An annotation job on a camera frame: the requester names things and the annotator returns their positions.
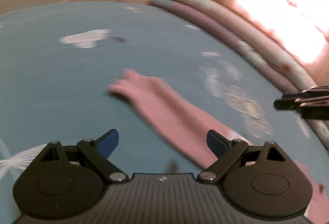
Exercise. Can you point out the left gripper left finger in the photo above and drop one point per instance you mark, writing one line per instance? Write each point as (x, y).
(64, 181)

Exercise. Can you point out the pink and white knit sweater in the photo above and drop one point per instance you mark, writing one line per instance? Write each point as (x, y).
(185, 126)

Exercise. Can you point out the teal floral bed sheet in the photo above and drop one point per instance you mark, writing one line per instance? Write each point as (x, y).
(58, 60)

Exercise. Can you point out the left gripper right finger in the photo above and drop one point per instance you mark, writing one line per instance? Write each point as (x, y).
(260, 181)

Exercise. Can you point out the folded floral quilt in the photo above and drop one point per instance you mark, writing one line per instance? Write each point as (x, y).
(272, 61)

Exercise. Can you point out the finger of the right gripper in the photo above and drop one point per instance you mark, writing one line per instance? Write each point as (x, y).
(311, 104)

